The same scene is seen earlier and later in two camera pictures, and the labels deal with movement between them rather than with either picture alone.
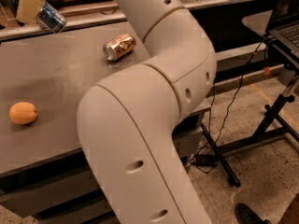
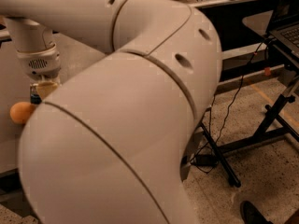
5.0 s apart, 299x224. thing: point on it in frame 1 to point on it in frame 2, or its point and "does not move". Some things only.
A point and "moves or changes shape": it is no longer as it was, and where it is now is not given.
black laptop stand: x=275 y=124 does not move
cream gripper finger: x=29 y=7 to x=46 y=88
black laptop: x=285 y=24 does not move
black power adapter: x=206 y=161 does not move
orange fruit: x=22 y=113 does not move
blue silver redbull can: x=50 y=18 moves or changes shape
